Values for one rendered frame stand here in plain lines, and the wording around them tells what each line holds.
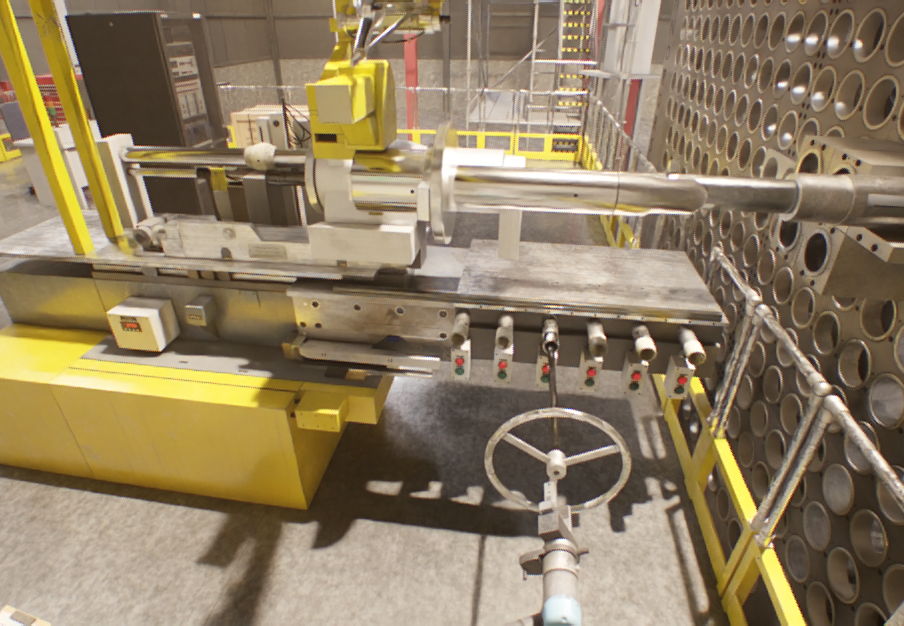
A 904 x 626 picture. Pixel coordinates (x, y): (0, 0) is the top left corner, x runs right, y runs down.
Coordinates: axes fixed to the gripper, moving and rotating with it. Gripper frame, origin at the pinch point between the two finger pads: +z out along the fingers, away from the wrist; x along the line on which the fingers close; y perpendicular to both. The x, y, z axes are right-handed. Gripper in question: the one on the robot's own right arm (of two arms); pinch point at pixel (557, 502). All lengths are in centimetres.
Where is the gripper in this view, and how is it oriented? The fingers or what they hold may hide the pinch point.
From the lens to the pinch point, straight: 136.5
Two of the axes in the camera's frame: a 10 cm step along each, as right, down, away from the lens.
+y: 8.7, -3.5, -3.5
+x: -4.8, -7.9, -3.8
